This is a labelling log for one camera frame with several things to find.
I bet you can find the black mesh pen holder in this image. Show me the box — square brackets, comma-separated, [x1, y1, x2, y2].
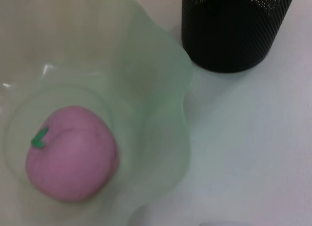
[181, 0, 296, 74]

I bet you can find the pink toy peach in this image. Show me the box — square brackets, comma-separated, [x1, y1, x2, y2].
[25, 105, 120, 203]

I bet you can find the translucent green fruit bowl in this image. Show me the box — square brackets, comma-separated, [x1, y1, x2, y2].
[0, 0, 195, 226]

